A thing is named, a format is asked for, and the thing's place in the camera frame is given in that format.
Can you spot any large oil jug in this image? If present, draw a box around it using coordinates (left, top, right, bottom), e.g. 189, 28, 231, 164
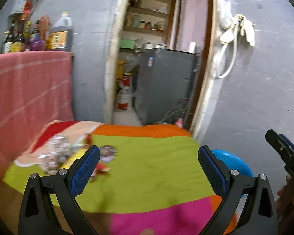
47, 12, 73, 52

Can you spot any green plastic box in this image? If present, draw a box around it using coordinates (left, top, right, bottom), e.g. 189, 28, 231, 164
119, 39, 136, 49

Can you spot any wooden shelf unit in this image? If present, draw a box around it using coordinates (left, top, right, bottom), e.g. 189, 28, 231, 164
122, 0, 177, 47

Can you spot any person's right hand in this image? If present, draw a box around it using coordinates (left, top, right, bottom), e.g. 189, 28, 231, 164
276, 174, 294, 234

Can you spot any dark sauce bottle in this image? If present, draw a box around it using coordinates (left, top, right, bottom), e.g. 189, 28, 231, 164
2, 20, 15, 54

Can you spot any grey refrigerator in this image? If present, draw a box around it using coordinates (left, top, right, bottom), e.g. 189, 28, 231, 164
134, 48, 199, 125

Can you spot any white hose on wall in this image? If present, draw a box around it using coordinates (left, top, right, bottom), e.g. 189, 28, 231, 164
214, 14, 256, 79

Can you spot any pink checked cloth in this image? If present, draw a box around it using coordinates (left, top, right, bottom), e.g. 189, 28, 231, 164
0, 51, 73, 181

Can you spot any multicolour striped table cloth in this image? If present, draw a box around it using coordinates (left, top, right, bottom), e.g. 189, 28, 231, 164
0, 121, 221, 234

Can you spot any red white sack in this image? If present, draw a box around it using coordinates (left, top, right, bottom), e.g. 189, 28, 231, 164
116, 74, 133, 110

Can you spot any purple round bottle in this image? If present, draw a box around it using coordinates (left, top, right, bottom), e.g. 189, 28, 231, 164
29, 39, 46, 51

